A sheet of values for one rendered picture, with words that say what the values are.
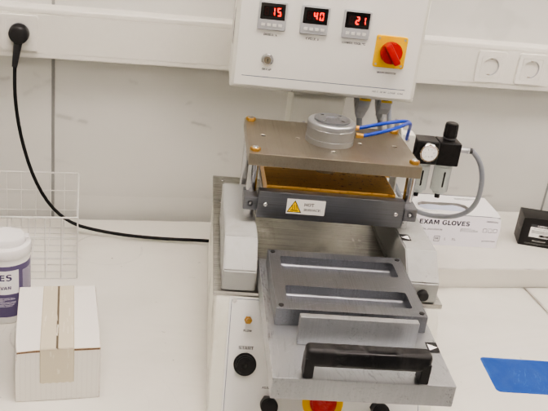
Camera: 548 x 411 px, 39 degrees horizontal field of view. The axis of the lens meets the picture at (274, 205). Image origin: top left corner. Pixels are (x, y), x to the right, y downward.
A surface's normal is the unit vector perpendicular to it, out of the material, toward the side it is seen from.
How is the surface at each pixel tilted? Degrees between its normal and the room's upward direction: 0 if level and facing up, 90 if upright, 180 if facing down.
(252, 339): 65
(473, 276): 90
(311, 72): 90
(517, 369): 0
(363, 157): 0
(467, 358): 0
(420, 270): 41
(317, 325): 90
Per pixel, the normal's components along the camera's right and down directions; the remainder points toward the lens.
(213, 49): 0.19, 0.41
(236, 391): 0.11, -0.02
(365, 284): 0.11, -0.91
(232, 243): 0.14, -0.43
